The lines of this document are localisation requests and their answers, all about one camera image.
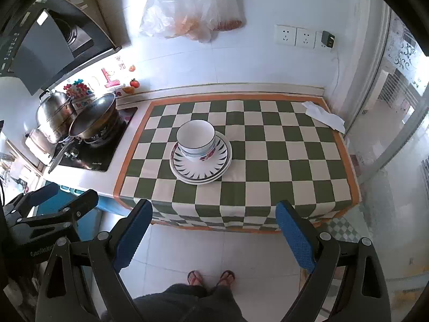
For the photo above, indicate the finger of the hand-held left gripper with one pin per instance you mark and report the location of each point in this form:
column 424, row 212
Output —
column 82, row 204
column 45, row 194

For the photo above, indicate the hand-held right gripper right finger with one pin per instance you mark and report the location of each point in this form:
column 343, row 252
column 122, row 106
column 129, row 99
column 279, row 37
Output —
column 295, row 234

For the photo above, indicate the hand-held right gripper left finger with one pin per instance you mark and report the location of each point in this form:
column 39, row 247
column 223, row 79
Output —
column 134, row 234

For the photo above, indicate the white plate with pink flowers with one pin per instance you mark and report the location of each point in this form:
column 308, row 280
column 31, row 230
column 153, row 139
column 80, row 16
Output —
column 173, row 156

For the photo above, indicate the white plate with leaf pattern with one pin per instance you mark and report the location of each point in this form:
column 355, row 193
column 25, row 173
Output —
column 201, row 171

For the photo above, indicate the white bowl with red flowers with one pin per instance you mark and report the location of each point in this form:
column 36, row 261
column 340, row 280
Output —
column 201, row 157

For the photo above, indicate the white bowl with heart print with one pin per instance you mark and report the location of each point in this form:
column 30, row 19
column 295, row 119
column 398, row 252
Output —
column 196, row 134

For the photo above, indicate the blue kitchen cabinet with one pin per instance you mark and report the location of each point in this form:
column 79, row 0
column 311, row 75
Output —
column 114, row 208

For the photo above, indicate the black gas stove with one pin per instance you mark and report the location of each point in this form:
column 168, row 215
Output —
column 97, row 157

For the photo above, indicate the person's left foot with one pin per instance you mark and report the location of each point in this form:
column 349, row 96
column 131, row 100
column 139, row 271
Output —
column 194, row 278

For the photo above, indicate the person's foot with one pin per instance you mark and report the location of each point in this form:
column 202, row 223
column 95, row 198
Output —
column 226, row 277
column 194, row 278

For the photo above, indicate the green checkered tablecloth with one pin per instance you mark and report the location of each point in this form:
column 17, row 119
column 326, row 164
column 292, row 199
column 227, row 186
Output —
column 268, row 161

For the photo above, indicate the steel pot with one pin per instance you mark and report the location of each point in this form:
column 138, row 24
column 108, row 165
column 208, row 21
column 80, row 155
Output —
column 53, row 114

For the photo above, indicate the person's right foot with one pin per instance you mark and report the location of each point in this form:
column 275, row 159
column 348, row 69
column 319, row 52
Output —
column 226, row 277

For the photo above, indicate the person's dark trousers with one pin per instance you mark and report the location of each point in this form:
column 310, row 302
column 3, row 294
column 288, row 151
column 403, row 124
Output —
column 187, row 303

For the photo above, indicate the dark wok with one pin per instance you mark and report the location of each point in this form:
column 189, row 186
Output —
column 94, row 114

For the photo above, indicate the colourful flower sticker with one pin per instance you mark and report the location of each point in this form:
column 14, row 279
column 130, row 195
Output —
column 78, row 90

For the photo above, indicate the glass sliding door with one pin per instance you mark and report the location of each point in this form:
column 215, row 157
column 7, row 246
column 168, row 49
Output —
column 402, row 191

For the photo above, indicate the white paper napkin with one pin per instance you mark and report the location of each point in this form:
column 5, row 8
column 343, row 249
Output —
column 323, row 115

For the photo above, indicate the red apple sticker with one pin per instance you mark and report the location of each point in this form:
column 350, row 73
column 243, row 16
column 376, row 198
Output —
column 134, row 83

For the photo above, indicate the black range hood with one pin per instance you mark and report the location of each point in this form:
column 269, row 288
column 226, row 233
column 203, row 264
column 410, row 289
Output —
column 43, row 40

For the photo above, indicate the black charger plug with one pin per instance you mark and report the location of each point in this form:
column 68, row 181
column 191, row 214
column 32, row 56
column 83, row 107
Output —
column 328, row 39

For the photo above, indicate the plastic bag with orange contents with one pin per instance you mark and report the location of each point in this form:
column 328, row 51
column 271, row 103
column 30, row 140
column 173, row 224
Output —
column 174, row 10

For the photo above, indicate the plastic bag with red contents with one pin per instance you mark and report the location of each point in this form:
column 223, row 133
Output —
column 224, row 6

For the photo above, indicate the pink wall sticker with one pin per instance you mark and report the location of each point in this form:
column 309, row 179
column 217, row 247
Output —
column 109, row 77

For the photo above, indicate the white wall outlet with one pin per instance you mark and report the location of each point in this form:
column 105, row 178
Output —
column 305, row 37
column 318, row 42
column 285, row 35

